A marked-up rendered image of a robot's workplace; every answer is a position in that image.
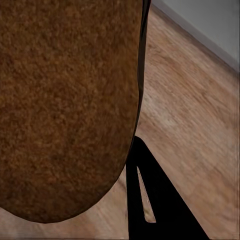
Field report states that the sandal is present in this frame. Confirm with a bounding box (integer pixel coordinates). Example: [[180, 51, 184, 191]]
[[0, 0, 151, 224]]

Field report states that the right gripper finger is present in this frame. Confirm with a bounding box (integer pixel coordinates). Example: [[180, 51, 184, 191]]
[[126, 136, 210, 240]]

